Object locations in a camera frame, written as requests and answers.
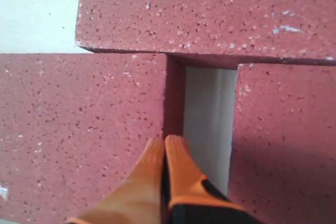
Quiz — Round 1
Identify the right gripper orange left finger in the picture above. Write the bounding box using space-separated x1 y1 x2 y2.
67 137 164 224

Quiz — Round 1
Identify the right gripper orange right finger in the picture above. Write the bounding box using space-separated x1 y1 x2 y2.
165 135 245 223

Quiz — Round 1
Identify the red brick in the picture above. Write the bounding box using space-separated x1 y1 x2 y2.
228 63 335 223
75 0 335 65
1 53 186 223

